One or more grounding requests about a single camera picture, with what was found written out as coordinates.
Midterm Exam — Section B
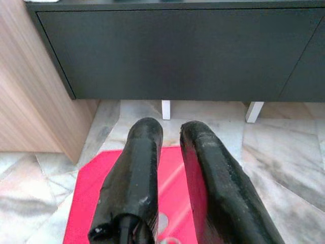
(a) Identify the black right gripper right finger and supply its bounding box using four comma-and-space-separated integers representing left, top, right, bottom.
179, 120, 286, 244

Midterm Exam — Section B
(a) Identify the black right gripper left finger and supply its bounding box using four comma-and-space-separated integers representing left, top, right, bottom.
87, 117, 164, 244

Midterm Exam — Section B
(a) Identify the red floor mat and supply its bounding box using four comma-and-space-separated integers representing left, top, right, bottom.
64, 145, 204, 244

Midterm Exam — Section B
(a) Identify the white cabinet leg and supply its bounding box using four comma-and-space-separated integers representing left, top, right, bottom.
245, 101, 265, 124
161, 100, 171, 120

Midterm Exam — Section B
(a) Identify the black low cabinet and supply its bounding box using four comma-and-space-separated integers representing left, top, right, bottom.
26, 0, 325, 103

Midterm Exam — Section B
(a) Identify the light wood cabinet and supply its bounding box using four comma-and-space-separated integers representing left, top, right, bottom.
0, 0, 100, 164

